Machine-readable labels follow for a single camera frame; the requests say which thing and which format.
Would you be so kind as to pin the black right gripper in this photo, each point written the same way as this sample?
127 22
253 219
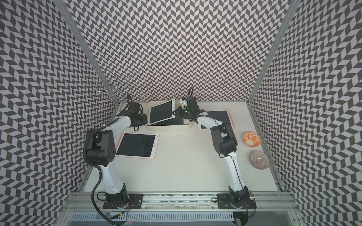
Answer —
179 113

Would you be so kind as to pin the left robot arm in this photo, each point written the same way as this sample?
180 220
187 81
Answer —
100 150

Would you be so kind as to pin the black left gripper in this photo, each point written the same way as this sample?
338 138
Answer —
145 121

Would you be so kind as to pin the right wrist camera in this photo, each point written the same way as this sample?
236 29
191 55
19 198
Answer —
184 103

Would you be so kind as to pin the pink writing tablet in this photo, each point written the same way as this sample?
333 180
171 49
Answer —
224 117
137 145

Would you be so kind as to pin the orange patterned bowl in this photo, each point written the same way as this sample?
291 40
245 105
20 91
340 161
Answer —
251 139

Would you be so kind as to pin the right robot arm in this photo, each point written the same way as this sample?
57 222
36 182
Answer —
225 144

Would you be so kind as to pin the chrome wire stand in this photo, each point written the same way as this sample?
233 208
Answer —
117 90

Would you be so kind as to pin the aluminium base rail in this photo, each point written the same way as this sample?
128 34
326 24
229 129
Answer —
184 208

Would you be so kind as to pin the white plastic storage box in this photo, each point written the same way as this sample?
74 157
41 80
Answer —
186 123

